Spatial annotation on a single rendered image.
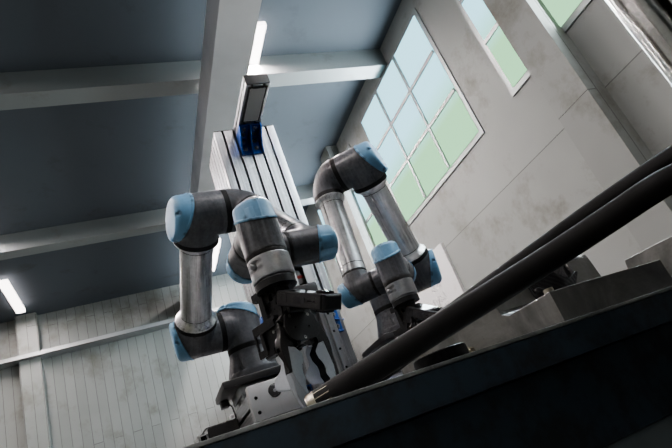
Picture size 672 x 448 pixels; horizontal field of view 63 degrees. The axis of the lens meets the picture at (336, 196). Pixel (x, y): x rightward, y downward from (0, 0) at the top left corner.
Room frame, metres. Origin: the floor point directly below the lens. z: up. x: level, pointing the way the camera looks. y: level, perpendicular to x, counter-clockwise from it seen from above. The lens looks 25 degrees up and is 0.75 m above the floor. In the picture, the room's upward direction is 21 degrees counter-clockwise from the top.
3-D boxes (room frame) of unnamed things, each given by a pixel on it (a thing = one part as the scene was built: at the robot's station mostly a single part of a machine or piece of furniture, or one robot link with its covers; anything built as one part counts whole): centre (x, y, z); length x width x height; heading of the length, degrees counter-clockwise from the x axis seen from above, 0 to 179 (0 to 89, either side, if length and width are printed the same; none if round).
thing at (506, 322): (1.11, -0.23, 0.87); 0.50 x 0.26 x 0.14; 29
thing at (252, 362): (1.62, 0.41, 1.09); 0.15 x 0.15 x 0.10
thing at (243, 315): (1.61, 0.42, 1.20); 0.13 x 0.12 x 0.14; 120
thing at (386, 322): (1.83, -0.03, 1.09); 0.15 x 0.15 x 0.10
